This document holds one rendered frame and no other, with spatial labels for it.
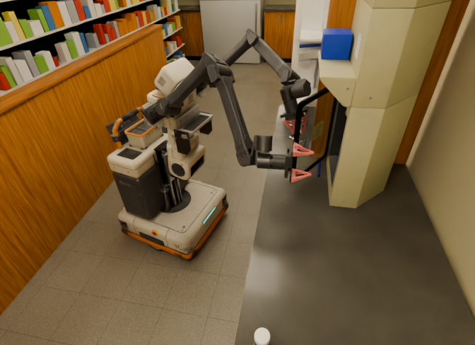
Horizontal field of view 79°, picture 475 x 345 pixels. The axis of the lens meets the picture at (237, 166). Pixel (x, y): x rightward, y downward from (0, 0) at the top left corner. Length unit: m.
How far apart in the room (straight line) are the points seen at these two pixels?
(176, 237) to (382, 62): 1.64
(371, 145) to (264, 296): 0.66
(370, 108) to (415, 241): 0.55
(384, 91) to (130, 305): 1.93
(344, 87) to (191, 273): 1.68
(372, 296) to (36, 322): 2.03
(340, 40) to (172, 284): 1.81
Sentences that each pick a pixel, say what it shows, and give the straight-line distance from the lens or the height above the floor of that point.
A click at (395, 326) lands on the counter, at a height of 0.94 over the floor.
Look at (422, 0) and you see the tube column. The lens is 1.04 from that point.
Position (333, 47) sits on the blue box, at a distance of 1.21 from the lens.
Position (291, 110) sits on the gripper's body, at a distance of 1.26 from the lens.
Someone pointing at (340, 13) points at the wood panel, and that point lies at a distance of 1.36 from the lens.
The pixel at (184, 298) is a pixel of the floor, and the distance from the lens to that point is 2.15.
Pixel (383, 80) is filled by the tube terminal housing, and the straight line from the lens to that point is 1.06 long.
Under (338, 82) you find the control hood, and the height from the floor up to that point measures 1.50.
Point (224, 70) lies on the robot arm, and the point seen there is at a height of 1.47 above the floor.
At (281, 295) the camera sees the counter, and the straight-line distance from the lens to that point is 1.05.
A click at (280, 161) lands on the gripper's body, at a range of 1.07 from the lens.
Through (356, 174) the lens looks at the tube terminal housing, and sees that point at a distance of 1.24.
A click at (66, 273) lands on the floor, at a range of 2.59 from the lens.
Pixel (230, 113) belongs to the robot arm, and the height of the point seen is 1.34.
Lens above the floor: 1.85
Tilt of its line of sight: 37 degrees down
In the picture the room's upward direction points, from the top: 2 degrees counter-clockwise
